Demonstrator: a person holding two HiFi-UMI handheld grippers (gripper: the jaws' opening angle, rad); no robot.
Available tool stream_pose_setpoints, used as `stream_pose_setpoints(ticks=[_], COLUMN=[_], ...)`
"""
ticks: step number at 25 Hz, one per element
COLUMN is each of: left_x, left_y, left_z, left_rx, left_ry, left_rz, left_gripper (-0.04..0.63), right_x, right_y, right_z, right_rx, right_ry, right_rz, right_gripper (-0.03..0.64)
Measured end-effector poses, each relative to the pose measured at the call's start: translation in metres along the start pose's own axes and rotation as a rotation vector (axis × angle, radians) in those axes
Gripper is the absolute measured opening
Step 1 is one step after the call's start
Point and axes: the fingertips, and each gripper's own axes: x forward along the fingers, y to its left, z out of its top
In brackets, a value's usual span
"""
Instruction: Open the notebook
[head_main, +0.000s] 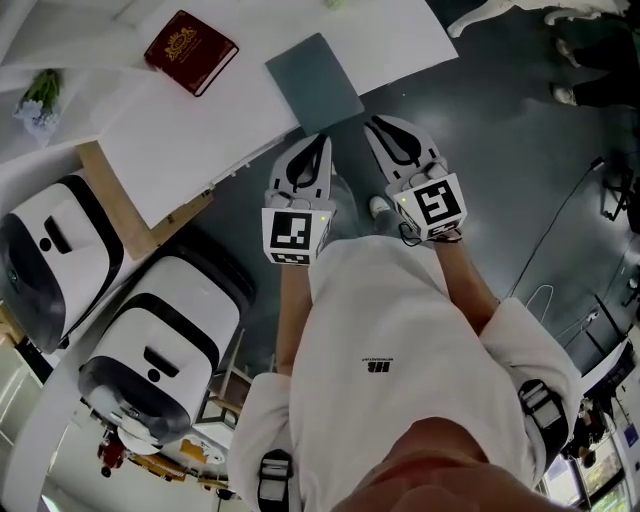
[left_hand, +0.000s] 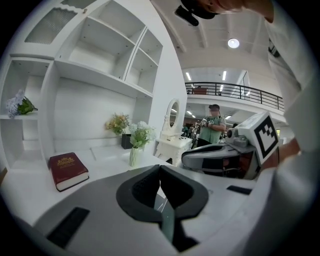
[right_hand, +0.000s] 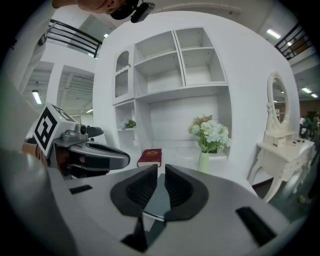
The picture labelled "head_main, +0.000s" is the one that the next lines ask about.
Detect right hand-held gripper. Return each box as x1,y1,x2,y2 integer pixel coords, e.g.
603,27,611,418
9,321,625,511
362,114,470,243

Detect person's right forearm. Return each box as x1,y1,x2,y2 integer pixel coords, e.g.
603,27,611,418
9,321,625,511
434,238,501,336

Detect brown cardboard box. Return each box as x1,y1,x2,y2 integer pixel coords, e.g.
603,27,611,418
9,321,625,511
76,139,216,262

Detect person's black shoulder strap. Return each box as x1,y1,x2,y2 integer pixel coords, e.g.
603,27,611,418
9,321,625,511
517,379,571,459
255,448,295,512

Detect wooden chair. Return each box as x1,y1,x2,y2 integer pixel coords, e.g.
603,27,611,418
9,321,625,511
195,327,256,430

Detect red hardcover book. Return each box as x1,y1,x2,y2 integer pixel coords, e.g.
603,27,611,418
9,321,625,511
143,9,240,99

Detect black floor cable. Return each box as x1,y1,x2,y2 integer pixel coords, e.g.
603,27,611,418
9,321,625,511
507,156,607,301

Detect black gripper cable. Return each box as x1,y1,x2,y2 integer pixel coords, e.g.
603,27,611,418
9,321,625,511
397,219,464,249

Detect white desk with drawers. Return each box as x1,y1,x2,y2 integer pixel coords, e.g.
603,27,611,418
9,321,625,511
0,0,460,231

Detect person's right black shoulder strap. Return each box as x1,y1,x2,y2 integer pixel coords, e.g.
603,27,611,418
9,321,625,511
517,379,571,459

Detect red canister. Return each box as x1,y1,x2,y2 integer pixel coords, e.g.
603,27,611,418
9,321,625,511
97,438,127,479

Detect person's right white shoe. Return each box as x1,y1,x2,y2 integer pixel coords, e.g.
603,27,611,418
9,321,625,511
368,195,395,220

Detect glass window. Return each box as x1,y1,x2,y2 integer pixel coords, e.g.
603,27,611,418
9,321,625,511
544,424,640,512

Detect person's face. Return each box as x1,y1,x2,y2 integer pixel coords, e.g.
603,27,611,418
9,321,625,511
327,417,566,512

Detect grey notebook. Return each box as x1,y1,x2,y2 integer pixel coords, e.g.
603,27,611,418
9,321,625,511
264,32,366,137

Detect person's left black shoulder strap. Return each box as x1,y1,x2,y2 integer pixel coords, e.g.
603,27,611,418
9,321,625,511
255,448,295,512

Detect white and black robot machine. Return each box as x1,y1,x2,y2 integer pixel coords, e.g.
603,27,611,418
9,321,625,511
77,241,257,447
0,173,126,355

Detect person's left forearm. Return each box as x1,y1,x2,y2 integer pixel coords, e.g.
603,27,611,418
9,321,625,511
274,262,314,381

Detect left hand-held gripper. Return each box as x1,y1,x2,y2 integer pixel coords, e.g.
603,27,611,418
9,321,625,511
261,133,336,268

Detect person's white shirt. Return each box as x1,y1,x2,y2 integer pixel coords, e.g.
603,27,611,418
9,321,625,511
227,234,584,512

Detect blue flower bunch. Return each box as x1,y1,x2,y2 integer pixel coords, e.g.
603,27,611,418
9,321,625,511
13,68,64,147

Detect black tripod stand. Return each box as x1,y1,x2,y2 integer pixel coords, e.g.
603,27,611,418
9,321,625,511
599,154,640,221

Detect person's grey trousers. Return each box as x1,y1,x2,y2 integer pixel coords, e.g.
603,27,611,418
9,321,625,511
324,172,419,244

